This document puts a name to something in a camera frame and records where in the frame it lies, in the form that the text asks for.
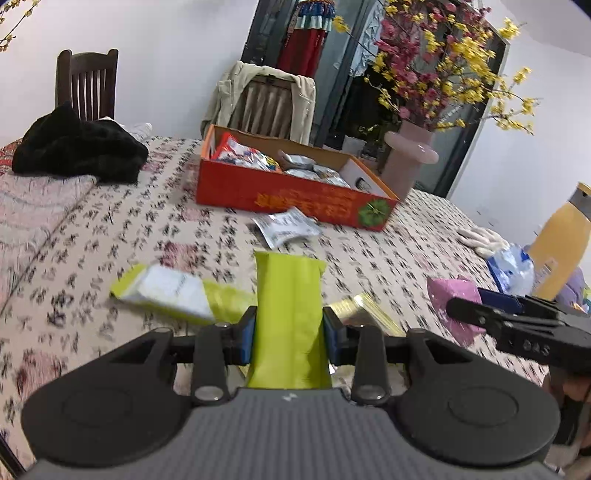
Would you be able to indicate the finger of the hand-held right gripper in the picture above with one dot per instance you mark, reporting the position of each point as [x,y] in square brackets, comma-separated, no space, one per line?
[471,314]
[501,300]

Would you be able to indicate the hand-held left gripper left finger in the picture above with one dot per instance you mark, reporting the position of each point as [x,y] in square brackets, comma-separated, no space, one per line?
[247,337]

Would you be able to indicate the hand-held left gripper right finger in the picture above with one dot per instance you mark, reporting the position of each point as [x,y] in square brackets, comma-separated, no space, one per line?
[332,337]

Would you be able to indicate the pink snack packet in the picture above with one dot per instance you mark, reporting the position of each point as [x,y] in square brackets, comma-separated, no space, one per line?
[443,288]

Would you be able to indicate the gold green foil packet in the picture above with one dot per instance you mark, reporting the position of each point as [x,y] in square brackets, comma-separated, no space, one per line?
[369,311]

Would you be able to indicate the lime green snack packet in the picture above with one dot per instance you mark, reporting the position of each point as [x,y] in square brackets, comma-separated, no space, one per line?
[288,314]

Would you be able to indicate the long green white snack packet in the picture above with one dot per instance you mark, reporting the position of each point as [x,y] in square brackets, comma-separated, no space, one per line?
[166,288]

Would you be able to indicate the small silver snack packet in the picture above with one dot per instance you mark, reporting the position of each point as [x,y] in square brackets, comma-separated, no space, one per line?
[298,161]
[302,174]
[286,226]

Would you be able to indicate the red cardboard box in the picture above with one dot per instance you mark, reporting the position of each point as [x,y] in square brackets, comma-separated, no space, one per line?
[277,198]

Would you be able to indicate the silver orange snack packet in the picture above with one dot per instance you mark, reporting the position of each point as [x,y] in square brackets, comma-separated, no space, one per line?
[334,179]

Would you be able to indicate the person's right hand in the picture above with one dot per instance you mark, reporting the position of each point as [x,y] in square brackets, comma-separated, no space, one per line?
[575,387]

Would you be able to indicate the blue white plastic bag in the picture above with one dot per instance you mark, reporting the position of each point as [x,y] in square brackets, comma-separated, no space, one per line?
[512,270]

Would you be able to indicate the white gloves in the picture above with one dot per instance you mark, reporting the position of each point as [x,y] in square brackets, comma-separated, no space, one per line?
[482,240]

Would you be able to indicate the purple object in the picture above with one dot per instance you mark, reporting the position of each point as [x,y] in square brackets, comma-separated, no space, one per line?
[575,286]

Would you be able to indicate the yellow thermos jug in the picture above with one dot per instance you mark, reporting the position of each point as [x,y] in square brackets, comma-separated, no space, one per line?
[561,244]

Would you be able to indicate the pink glass vase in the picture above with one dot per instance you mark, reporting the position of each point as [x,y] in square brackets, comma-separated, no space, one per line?
[406,157]

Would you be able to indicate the slatted wooden chair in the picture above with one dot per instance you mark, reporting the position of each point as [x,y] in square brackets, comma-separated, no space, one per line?
[265,108]

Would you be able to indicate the beige jacket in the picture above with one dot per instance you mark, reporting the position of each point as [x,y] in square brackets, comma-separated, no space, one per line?
[226,101]

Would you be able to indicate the white cloth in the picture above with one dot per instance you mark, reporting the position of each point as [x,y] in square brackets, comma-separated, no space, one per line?
[134,129]

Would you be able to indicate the pink patterned table runner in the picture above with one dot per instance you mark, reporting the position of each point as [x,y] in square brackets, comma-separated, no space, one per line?
[32,217]

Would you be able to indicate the pink and yellow blossom branches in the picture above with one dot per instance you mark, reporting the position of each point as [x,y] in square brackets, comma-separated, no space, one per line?
[438,60]

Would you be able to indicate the black cloth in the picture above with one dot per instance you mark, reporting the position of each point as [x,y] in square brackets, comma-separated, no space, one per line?
[78,147]

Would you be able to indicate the hanging red costume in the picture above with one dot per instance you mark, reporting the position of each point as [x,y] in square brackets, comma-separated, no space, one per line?
[300,50]

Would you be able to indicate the pale hanging garment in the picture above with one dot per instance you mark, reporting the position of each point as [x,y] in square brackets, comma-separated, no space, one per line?
[367,41]

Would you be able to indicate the red patterned cloth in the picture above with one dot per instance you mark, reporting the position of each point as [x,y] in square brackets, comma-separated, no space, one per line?
[8,159]

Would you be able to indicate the dark wooden chair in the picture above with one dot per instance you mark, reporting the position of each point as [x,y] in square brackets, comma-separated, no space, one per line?
[87,83]

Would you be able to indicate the thin yellow flower branches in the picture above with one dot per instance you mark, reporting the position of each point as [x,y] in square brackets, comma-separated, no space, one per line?
[14,23]

